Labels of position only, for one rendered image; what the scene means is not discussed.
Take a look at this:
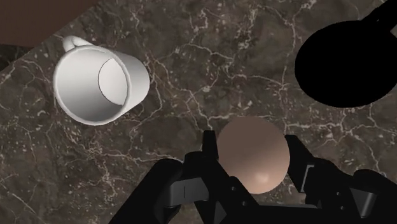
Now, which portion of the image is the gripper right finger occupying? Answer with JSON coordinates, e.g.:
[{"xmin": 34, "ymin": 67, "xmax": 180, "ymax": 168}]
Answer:
[{"xmin": 284, "ymin": 134, "xmax": 397, "ymax": 224}]

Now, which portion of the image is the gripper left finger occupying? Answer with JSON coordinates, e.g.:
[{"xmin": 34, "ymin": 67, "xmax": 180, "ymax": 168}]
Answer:
[{"xmin": 108, "ymin": 130, "xmax": 259, "ymax": 224}]

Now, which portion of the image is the brown egg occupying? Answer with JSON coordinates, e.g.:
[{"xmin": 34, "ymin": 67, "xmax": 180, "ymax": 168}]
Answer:
[{"xmin": 216, "ymin": 116, "xmax": 291, "ymax": 195}]

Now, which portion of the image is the black round pan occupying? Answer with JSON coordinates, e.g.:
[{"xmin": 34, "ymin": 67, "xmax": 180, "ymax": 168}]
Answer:
[{"xmin": 294, "ymin": 0, "xmax": 397, "ymax": 109}]

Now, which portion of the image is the white mug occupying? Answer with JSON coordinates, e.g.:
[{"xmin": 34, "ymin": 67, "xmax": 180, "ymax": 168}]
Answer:
[{"xmin": 52, "ymin": 35, "xmax": 151, "ymax": 127}]

